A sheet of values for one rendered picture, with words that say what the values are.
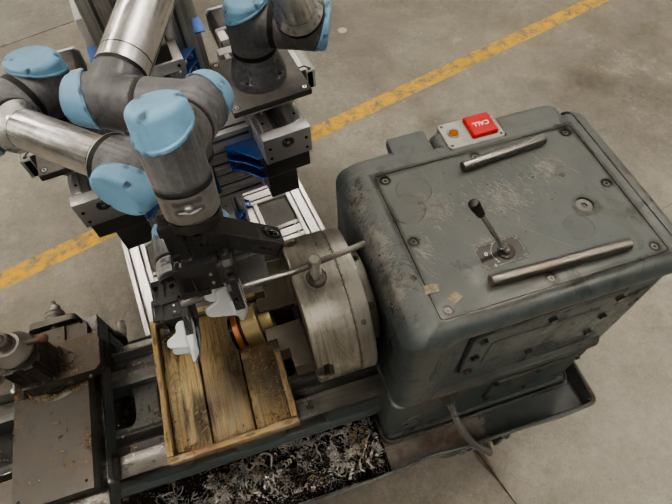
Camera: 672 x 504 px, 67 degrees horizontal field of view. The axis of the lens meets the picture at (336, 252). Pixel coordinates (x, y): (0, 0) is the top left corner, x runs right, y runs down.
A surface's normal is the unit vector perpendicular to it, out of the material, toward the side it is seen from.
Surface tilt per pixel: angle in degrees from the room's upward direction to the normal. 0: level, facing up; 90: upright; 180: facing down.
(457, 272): 0
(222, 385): 0
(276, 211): 0
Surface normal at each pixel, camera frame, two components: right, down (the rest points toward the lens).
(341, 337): 0.22, 0.31
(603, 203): -0.04, -0.53
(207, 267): 0.27, 0.59
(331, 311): 0.14, -0.02
